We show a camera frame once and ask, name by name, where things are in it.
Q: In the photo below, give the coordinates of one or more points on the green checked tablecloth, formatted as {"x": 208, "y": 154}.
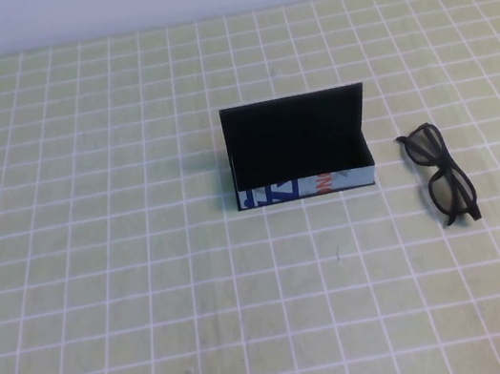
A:
{"x": 276, "y": 337}

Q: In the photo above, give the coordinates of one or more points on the black frame glasses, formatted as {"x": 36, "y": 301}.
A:
{"x": 476, "y": 211}

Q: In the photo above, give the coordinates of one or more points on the black glasses case printed front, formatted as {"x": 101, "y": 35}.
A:
{"x": 294, "y": 135}

